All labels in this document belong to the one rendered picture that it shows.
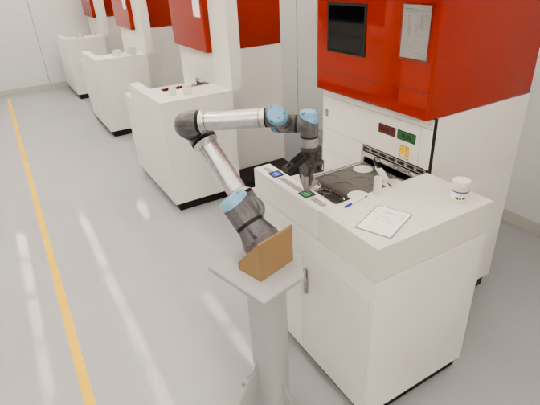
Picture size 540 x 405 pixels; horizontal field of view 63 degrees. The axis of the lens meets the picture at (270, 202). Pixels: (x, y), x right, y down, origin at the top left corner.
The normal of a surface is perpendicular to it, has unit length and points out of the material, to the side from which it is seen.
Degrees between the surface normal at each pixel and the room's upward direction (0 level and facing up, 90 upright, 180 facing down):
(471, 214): 90
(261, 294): 0
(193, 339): 0
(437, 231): 90
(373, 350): 90
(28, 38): 90
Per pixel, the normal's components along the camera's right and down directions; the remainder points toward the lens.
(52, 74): 0.51, 0.38
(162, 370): -0.04, -0.88
